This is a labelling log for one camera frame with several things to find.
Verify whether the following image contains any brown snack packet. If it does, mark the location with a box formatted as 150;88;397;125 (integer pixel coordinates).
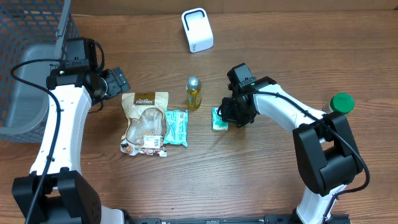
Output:
120;92;169;155

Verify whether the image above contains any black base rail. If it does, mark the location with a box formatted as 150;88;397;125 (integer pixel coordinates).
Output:
124;213;352;224

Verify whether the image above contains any teal tissue pack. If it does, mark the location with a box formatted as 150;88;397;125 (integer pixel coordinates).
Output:
164;110;188;147

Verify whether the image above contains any white barcode scanner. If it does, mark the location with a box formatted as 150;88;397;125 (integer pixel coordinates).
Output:
181;7;214;53

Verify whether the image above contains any grey plastic mesh basket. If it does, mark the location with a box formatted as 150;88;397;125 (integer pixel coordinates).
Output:
1;0;79;142

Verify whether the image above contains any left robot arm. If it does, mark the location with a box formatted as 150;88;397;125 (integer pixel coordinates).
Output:
12;37;133;224

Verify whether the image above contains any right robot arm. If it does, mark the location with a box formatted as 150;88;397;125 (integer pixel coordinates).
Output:
218;63;370;223

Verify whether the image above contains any clear bottle with silver cap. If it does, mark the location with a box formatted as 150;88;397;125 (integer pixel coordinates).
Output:
186;76;201;110

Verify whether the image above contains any green lid jar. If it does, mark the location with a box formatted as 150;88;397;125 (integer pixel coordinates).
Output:
322;93;355;114

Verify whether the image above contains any small Kleenex tissue pack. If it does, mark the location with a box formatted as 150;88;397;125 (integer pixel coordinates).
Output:
211;107;229;131

